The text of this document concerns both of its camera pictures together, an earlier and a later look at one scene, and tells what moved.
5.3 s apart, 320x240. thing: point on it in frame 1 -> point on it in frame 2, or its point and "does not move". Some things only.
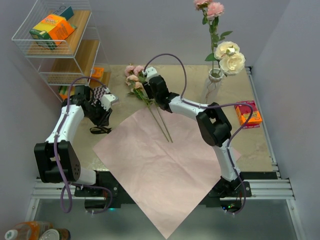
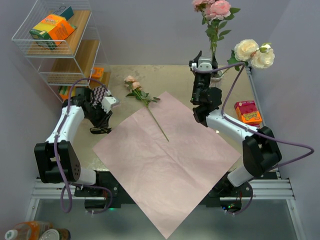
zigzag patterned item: (98, 93) does not move
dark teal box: (68, 13) does not move
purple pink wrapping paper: (163, 180) does not move
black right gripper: (148, 88) -> (196, 60)
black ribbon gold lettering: (100, 130) does not move
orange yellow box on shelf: (52, 31) does not move
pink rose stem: (137, 71) -> (204, 6)
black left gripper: (103, 121) does not move
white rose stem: (231, 61) -> (248, 50)
